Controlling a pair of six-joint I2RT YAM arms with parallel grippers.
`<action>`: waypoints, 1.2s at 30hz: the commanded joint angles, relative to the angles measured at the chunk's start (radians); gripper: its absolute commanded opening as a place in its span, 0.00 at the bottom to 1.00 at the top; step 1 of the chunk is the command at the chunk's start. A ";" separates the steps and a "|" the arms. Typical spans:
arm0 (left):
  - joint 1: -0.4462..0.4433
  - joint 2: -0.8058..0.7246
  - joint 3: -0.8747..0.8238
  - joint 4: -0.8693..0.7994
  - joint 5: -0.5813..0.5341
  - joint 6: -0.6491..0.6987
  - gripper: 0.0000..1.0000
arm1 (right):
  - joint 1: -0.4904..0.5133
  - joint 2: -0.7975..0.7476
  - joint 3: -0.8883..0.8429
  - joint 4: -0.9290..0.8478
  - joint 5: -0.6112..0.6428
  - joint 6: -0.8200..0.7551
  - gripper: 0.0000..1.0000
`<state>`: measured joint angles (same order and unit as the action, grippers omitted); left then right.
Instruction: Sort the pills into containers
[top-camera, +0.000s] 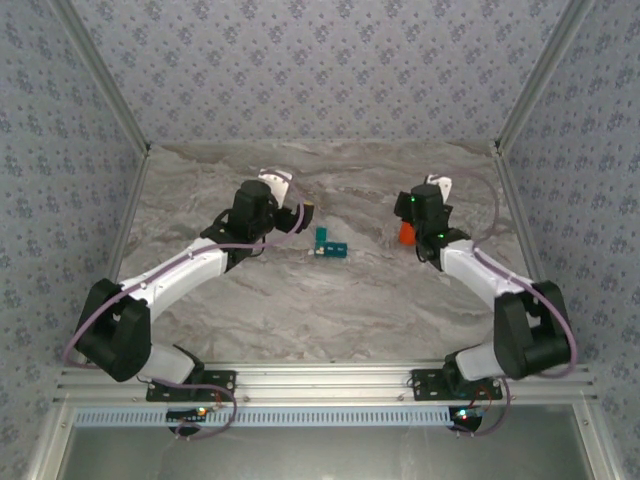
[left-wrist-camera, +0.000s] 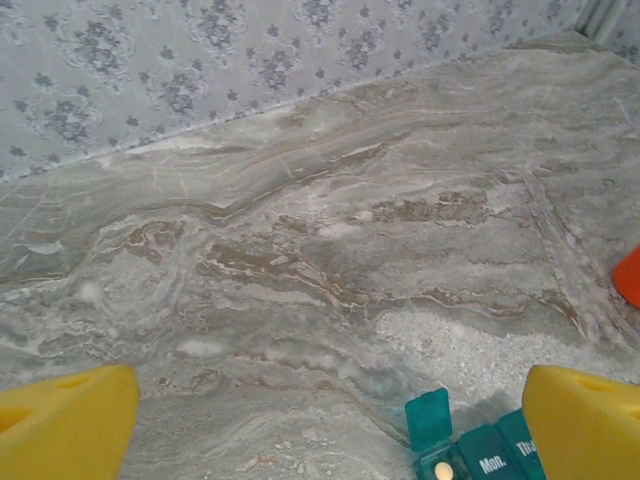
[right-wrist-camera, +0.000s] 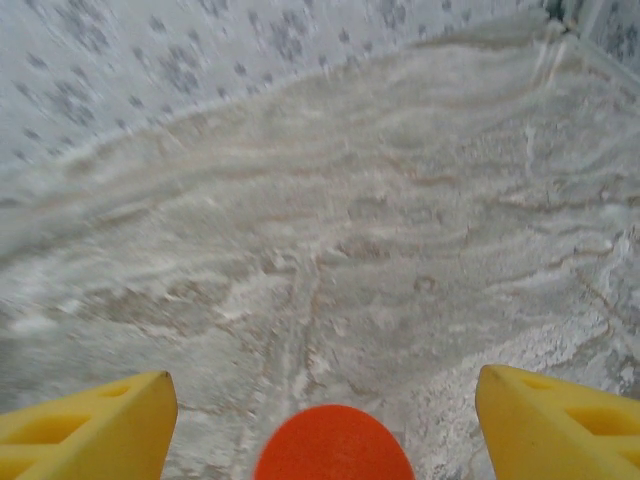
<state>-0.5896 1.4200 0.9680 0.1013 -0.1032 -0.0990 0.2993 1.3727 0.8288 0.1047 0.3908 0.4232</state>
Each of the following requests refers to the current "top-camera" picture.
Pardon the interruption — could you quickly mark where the teal L-shaped block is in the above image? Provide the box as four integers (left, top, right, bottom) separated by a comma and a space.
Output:
312, 226, 350, 260

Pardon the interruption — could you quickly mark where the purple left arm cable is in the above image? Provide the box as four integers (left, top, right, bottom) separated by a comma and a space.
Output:
62, 187, 306, 442

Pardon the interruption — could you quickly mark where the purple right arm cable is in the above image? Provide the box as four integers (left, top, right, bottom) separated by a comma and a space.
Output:
442, 167, 581, 437

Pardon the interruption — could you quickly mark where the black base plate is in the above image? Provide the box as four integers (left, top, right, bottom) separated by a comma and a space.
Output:
145, 369, 237, 403
410, 368, 504, 401

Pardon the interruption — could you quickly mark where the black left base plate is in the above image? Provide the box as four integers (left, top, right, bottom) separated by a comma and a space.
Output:
145, 369, 237, 403

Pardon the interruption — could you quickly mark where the aluminium frame bar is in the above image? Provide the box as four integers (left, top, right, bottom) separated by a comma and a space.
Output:
493, 0, 597, 154
24, 404, 76, 480
492, 142, 571, 365
49, 0, 152, 154
572, 404, 621, 480
77, 144, 152, 366

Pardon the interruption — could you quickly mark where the slotted grey cable duct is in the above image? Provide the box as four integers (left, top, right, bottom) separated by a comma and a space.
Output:
74, 405, 459, 429

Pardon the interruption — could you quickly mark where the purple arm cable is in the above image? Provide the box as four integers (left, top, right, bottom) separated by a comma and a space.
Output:
442, 167, 581, 437
62, 187, 306, 442

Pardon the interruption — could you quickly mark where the grey metal panel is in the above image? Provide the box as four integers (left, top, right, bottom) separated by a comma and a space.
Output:
57, 424, 596, 480

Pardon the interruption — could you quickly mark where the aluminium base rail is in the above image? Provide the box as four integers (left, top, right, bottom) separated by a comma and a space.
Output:
53, 362, 599, 407

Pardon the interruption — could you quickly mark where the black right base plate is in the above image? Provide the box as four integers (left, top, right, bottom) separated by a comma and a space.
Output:
410, 368, 504, 401

